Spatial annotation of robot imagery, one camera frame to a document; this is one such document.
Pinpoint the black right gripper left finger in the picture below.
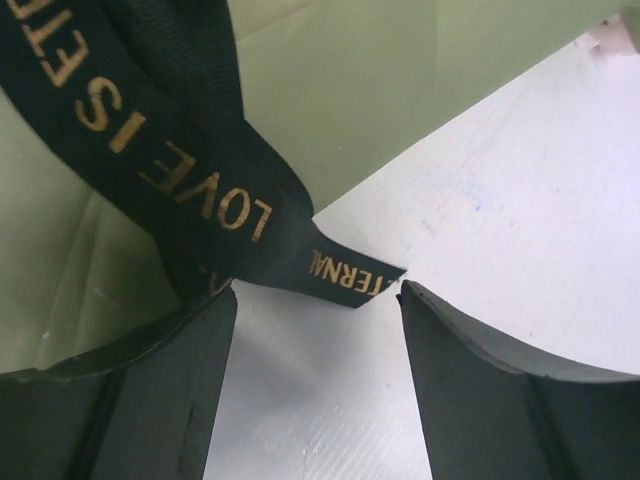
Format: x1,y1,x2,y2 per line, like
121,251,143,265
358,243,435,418
1,289,237,479

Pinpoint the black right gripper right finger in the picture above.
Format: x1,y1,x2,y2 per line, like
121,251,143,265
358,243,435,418
398,281,639,480

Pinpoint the black ribbon with gold text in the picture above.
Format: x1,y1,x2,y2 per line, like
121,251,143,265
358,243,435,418
1,1,403,308

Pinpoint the green and orange wrapping paper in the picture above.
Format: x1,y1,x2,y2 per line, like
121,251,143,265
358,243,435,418
1,1,639,374

